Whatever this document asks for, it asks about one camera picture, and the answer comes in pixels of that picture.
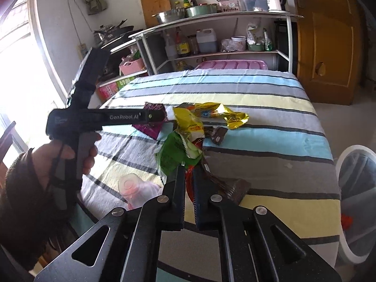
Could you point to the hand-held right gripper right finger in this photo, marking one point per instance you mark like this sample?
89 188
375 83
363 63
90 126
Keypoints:
199 211

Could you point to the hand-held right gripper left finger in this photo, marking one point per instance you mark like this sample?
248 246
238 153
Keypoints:
179 199

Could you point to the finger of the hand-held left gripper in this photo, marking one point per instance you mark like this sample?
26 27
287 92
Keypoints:
154 115

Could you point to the red snack wrapper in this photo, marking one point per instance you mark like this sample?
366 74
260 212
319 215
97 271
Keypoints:
190 188

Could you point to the purple snack wrapper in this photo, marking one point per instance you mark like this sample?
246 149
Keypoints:
147 129

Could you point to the yellow snack wrapper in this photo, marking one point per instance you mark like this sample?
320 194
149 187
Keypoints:
188 123

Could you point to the dark brown wrapper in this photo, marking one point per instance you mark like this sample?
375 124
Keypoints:
235 189

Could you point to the translucent plastic cup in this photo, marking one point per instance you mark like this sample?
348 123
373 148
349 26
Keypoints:
138 189

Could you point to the green snack wrapper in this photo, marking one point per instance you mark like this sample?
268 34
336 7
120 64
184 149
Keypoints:
173 155

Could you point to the small brown wrapper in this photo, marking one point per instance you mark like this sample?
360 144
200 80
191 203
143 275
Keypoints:
218 135

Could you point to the gold foil wrapper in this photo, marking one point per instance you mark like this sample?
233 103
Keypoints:
235 119

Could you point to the white rimmed trash bin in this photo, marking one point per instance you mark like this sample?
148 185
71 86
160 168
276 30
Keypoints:
361 182

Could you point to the person's left forearm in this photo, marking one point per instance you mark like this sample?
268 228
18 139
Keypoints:
23 217

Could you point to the person's left hand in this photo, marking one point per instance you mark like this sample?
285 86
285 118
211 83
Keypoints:
44 161

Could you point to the printed cardboard box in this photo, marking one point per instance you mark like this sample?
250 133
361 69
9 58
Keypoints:
108 91

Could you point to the pink woven basket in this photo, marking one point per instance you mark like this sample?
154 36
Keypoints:
132 66

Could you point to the clear plastic bottle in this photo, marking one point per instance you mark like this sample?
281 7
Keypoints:
170 50

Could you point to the yellow label oil bottle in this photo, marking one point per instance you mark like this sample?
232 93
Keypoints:
182 48

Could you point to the small grey shelf rack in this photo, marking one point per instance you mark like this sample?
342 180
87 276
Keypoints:
123 45

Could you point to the steel pot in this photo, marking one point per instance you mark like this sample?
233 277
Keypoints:
102 35

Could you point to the striped tablecloth table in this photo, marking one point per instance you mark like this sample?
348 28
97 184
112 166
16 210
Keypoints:
264 152

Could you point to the window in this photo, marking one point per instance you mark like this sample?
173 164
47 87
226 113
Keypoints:
17 64

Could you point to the white jerrycan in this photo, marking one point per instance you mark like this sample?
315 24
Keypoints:
207 44

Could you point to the black frying pan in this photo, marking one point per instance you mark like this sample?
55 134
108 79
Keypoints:
122 29

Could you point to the steel bowl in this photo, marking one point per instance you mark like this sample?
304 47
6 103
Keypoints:
169 16

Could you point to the crumpled plastic bag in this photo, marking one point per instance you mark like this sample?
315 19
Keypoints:
229 46

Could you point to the white plastic tub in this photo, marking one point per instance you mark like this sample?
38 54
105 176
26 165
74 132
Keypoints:
238 42

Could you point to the small yellow cap bottle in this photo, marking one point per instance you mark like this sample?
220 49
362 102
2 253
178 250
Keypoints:
178 6

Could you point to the wooden cutting board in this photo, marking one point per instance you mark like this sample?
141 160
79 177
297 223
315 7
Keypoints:
155 3

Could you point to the pale green pot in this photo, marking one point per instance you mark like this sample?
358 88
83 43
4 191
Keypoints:
201 11

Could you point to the green label sauce bottle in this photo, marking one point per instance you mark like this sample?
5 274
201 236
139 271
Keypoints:
186 2

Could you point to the large white shelf rack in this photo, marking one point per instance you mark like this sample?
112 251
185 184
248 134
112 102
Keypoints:
220 16

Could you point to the green bowl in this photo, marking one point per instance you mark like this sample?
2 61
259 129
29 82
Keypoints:
255 47

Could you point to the bunch of white bags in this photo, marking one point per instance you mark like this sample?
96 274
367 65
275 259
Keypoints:
254 33

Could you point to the pink utensil basket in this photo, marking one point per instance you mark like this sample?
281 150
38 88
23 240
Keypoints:
229 6

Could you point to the green packet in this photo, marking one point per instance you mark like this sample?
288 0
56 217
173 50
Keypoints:
268 39

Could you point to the clear plastic storage box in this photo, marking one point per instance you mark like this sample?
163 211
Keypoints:
252 1

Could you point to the wooden door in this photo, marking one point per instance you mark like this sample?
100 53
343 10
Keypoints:
323 50

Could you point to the wall power strip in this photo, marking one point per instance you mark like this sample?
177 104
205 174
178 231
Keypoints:
82 50

